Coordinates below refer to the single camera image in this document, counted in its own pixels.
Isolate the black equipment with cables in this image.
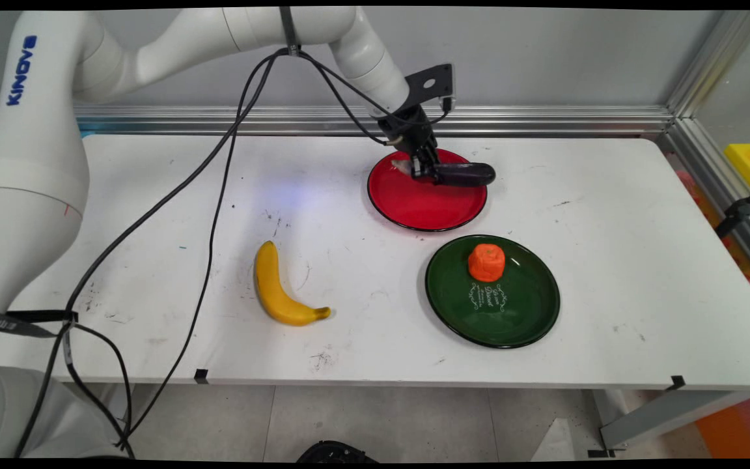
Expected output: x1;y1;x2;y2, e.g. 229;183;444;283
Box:
297;440;379;463

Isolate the long black cable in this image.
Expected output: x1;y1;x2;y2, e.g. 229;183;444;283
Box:
118;51;288;450
14;49;285;459

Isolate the green plate with white print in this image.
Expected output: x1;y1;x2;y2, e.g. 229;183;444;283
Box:
424;234;561;349

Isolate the aluminium frame post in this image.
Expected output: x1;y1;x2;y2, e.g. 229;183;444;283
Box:
667;10;750;119

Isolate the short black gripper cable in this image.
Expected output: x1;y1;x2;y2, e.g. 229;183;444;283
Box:
296;51;451;145

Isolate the orange box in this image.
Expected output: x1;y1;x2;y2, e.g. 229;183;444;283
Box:
694;391;750;459

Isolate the black velcro strap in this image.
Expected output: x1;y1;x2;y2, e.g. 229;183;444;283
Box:
279;7;301;57

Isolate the grey table leg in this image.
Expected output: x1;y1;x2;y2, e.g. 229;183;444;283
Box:
599;390;750;451

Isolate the orange toy mandarin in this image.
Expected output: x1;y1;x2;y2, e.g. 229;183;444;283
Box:
467;244;507;283

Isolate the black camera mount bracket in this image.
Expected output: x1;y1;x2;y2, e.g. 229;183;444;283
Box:
405;63;456;113

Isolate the black looped cable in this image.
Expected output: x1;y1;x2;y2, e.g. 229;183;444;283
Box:
62;322;136;459

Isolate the red plate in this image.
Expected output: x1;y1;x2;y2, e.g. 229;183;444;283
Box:
367;147;488;233

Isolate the short aluminium frame rail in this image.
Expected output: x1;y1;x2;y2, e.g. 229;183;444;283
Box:
656;117;750;289

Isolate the grey printed strap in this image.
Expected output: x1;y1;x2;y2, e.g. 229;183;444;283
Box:
0;308;80;339

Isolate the long aluminium frame rail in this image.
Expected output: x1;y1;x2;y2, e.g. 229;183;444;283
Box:
76;106;675;138

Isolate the yellow banana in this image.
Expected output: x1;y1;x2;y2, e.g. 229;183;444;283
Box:
254;240;331;327

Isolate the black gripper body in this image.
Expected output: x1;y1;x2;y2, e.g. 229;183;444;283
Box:
377;104;439;163

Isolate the dark purple eggplant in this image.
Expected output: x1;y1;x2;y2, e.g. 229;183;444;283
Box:
432;162;497;188

